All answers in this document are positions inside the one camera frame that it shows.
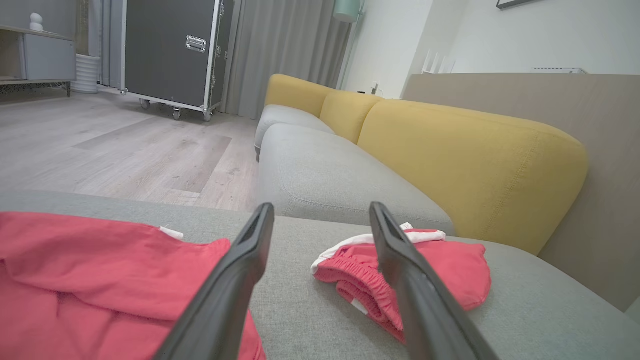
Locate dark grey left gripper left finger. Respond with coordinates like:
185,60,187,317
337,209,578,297
155,202,276,360

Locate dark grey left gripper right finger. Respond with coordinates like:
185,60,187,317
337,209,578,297
369,201,501,360

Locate red basketball shorts white stripe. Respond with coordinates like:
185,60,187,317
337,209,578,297
310,222,493,346

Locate red basketball jersey white trim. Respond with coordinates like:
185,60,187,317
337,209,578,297
0,211,267,360

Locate large grey sofa chaise seat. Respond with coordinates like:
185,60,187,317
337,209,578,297
0,190,640,360

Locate yellow sofa back cushion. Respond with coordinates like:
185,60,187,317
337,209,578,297
264,74,335,118
357,99,589,256
320,90,386,145

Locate grey sofa seat cushion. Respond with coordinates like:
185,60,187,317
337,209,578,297
257,123,456,236
254,104,336,162

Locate brown wooden panel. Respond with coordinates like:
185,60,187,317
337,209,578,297
402,73,640,313

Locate white router with antennas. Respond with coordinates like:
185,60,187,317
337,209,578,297
421,49,457,75

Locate black wheeled flight case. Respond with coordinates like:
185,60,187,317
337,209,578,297
120,0,236,122

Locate grey curtain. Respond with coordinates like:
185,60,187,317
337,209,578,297
222,0,353,121

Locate white ribbed plant pot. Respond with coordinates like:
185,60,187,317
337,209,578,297
71,54,102,95

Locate grey wooden TV cabinet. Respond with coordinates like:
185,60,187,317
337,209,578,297
0,25,78,98

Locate mint green floor lamp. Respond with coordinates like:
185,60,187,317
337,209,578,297
332,0,366,91

